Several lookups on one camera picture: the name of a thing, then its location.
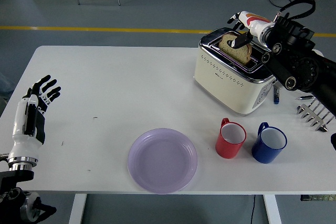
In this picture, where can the bread slice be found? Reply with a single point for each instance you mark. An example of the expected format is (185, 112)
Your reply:
(241, 54)

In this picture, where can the blue marker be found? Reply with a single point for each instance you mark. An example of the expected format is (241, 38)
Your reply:
(276, 96)

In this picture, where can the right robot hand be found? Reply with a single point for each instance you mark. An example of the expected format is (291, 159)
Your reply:
(252, 20)

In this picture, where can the purple plate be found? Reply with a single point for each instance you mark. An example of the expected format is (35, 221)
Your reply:
(162, 161)

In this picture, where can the metal toast rack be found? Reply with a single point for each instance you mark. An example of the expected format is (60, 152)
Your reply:
(312, 116)

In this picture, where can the cream and chrome toaster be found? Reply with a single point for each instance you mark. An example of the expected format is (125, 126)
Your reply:
(223, 87)

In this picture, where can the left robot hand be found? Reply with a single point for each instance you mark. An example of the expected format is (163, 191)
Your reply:
(19, 124)

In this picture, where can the table height control panel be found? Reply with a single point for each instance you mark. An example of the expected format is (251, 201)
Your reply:
(317, 197)

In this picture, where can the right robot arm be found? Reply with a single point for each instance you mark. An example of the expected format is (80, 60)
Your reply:
(302, 58)

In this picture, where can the black pen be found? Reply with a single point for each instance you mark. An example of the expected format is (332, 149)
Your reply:
(305, 97)

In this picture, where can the red mug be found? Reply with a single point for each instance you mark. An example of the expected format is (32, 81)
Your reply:
(227, 150)

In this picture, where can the blue mug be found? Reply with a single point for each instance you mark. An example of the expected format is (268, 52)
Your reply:
(263, 154)

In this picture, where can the white table leg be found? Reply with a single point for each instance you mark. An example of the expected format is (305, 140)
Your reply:
(76, 208)
(273, 208)

